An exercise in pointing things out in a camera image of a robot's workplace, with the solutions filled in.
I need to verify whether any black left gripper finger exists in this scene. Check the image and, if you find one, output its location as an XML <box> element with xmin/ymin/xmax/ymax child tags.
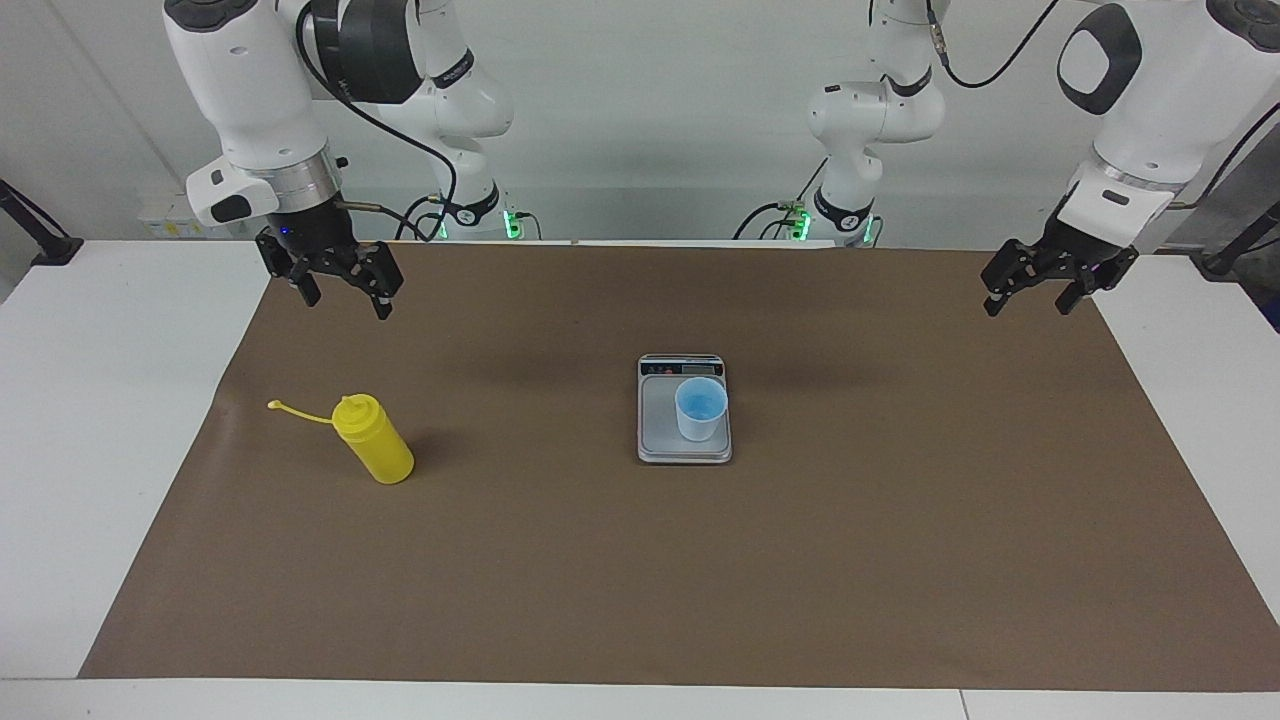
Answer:
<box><xmin>1055</xmin><ymin>252</ymin><xmax>1139</xmax><ymax>316</ymax></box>
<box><xmin>980</xmin><ymin>240</ymin><xmax>1041</xmax><ymax>318</ymax></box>

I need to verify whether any yellow squeeze bottle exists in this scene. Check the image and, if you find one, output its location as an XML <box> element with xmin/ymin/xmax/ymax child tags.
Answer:
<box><xmin>267</xmin><ymin>394</ymin><xmax>415</xmax><ymax>485</ymax></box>

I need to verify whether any light blue plastic cup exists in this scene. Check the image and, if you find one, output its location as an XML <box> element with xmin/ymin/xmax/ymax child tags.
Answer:
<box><xmin>675</xmin><ymin>377</ymin><xmax>729</xmax><ymax>443</ymax></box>

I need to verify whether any silver digital kitchen scale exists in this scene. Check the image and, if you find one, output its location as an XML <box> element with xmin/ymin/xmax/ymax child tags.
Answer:
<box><xmin>637</xmin><ymin>353</ymin><xmax>734</xmax><ymax>465</ymax></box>

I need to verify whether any grey slanted panel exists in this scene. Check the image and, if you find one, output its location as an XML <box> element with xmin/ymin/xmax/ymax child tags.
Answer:
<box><xmin>1165</xmin><ymin>150</ymin><xmax>1280</xmax><ymax>253</ymax></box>

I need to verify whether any brown table mat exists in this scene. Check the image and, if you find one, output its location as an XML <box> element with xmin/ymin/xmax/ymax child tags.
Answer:
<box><xmin>78</xmin><ymin>240</ymin><xmax>1280</xmax><ymax>693</ymax></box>

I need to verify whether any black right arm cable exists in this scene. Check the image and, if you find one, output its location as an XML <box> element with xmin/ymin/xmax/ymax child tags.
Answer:
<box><xmin>295</xmin><ymin>0</ymin><xmax>461</xmax><ymax>241</ymax></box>

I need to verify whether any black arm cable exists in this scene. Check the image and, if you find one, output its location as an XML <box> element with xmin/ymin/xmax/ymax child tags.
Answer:
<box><xmin>295</xmin><ymin>0</ymin><xmax>461</xmax><ymax>241</ymax></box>
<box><xmin>925</xmin><ymin>0</ymin><xmax>1280</xmax><ymax>211</ymax></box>

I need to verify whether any white wall socket box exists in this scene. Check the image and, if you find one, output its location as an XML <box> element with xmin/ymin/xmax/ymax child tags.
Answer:
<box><xmin>138</xmin><ymin>200</ymin><xmax>216</xmax><ymax>239</ymax></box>

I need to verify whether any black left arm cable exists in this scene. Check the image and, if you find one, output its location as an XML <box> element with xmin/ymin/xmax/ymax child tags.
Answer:
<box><xmin>925</xmin><ymin>0</ymin><xmax>1280</xmax><ymax>211</ymax></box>

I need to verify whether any black base cable bundle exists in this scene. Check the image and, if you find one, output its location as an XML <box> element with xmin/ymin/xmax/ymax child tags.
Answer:
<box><xmin>732</xmin><ymin>155</ymin><xmax>831</xmax><ymax>241</ymax></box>

